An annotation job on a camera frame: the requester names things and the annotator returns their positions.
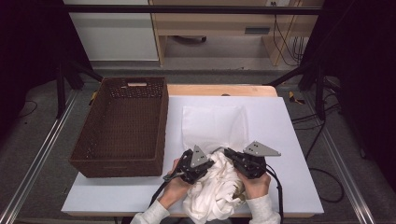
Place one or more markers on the black curved chair base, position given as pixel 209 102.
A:
pixel 190 39

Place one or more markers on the grey rectangular panel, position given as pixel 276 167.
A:
pixel 257 30

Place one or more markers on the person's left hand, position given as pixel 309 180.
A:
pixel 176 191

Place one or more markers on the aluminium floor rail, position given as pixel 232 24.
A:
pixel 37 158
pixel 345 168

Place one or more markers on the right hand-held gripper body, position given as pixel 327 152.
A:
pixel 252 165

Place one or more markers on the person's right hand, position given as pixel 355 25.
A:
pixel 257 188

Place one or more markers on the white table board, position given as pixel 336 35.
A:
pixel 280 124

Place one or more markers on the light wooden desk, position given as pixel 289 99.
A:
pixel 211 23

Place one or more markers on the small yellow object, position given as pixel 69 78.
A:
pixel 92 97

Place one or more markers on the black horizontal frame bar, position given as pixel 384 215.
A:
pixel 186 9

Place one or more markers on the white mesh laundry bag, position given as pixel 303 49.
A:
pixel 214 124

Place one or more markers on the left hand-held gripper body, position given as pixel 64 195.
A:
pixel 198 157

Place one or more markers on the black metal stand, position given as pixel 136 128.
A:
pixel 60 90
pixel 320 93

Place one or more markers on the black curtain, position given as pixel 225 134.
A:
pixel 28 46
pixel 364 77

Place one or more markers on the white garment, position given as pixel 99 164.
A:
pixel 218 189

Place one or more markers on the white cabinet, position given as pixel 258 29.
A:
pixel 115 34

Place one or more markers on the yellow and black tool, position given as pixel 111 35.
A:
pixel 294 99

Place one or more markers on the brown wicker basket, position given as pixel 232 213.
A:
pixel 124 124

